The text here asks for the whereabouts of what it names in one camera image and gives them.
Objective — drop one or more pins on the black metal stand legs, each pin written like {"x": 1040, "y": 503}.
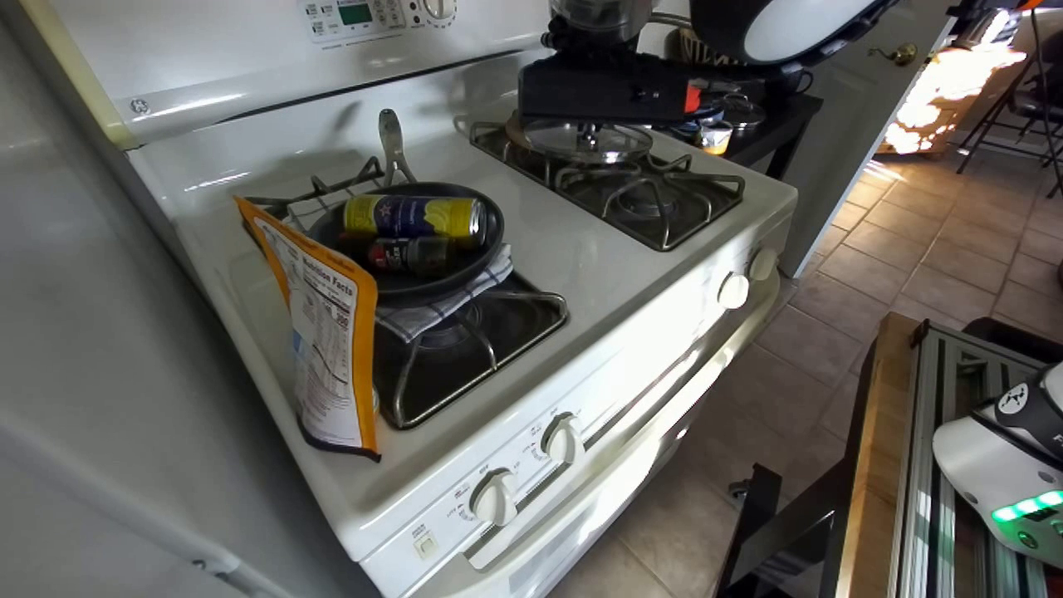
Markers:
{"x": 1048, "y": 101}

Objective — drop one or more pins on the orange snack bag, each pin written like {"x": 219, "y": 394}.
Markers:
{"x": 326, "y": 333}

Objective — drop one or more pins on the white stove knob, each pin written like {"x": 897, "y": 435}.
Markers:
{"x": 559, "y": 435}
{"x": 734, "y": 289}
{"x": 765, "y": 265}
{"x": 489, "y": 495}

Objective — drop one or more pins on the yellow and blue spray can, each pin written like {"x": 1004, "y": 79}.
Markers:
{"x": 409, "y": 217}

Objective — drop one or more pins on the small yellow white cup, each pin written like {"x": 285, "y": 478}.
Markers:
{"x": 716, "y": 141}

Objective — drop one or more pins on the black burner grate under pot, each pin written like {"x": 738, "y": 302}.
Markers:
{"x": 665, "y": 205}

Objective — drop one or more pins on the white gas stove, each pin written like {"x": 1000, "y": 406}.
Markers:
{"x": 621, "y": 320}

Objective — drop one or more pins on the black burner grate under pan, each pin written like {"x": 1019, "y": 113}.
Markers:
{"x": 467, "y": 354}

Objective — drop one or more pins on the wood and aluminium robot cart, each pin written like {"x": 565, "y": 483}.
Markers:
{"x": 882, "y": 442}

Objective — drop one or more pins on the clear glass pot lid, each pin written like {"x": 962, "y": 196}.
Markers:
{"x": 554, "y": 141}

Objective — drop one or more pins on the dark small can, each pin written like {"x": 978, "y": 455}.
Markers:
{"x": 405, "y": 255}

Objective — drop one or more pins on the white oven control dial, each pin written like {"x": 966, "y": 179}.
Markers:
{"x": 439, "y": 7}

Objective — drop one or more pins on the grey door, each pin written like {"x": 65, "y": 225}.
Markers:
{"x": 843, "y": 134}

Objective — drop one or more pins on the brass door knob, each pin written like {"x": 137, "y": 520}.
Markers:
{"x": 903, "y": 54}

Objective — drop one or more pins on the white robot base link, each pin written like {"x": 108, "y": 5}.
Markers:
{"x": 998, "y": 465}

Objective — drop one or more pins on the checkered kitchen cloth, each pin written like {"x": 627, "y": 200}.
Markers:
{"x": 435, "y": 318}

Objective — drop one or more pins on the black frying pan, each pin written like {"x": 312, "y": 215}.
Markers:
{"x": 478, "y": 259}

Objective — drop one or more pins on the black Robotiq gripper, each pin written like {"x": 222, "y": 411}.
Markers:
{"x": 603, "y": 89}

